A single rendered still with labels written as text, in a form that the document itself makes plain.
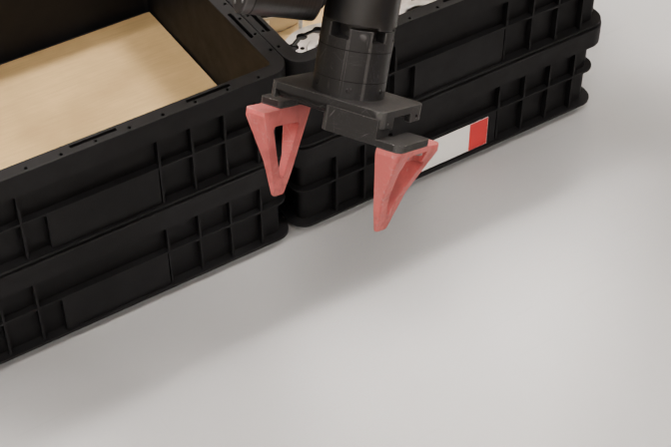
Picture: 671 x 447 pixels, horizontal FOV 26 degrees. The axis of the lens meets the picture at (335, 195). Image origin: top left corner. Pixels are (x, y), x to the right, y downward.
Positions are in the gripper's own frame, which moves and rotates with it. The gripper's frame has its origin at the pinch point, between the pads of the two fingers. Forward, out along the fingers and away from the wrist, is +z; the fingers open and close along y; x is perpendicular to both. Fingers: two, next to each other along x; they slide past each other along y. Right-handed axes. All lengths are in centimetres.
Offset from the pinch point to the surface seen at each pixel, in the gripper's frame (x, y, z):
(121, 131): 2.4, -23.2, 0.9
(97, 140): 0.5, -24.2, 1.7
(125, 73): 20.5, -37.8, 1.2
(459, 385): 21.4, 5.2, 20.7
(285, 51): 18.1, -17.5, -6.4
